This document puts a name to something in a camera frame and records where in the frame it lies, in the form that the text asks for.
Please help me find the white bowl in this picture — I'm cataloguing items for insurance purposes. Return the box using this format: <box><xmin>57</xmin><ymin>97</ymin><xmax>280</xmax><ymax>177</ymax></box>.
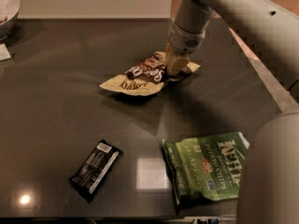
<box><xmin>0</xmin><ymin>0</ymin><xmax>21</xmax><ymax>40</ymax></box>

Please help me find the green jalapeno kettle chip bag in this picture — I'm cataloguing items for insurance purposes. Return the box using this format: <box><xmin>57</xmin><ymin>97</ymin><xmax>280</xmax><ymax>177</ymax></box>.
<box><xmin>163</xmin><ymin>132</ymin><xmax>249</xmax><ymax>204</ymax></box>

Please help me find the black snack bar wrapper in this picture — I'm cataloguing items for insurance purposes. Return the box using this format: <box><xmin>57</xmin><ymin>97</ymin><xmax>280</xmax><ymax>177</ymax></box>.
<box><xmin>69</xmin><ymin>140</ymin><xmax>122</xmax><ymax>203</ymax></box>

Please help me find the white paper napkin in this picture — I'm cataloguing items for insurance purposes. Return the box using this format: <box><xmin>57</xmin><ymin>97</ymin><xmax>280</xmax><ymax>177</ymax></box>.
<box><xmin>0</xmin><ymin>44</ymin><xmax>11</xmax><ymax>61</ymax></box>

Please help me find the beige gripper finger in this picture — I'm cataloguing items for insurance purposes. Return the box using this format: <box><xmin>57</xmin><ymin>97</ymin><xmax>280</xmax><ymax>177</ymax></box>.
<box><xmin>168</xmin><ymin>56</ymin><xmax>190</xmax><ymax>76</ymax></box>
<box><xmin>164</xmin><ymin>43</ymin><xmax>172</xmax><ymax>67</ymax></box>

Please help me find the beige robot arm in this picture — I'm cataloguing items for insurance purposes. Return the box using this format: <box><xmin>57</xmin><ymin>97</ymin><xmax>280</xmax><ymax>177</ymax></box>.
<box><xmin>166</xmin><ymin>0</ymin><xmax>299</xmax><ymax>224</ymax></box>

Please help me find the brown sea salt chip bag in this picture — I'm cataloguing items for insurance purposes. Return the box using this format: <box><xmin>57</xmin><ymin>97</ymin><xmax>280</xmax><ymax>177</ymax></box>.
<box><xmin>99</xmin><ymin>51</ymin><xmax>200</xmax><ymax>96</ymax></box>

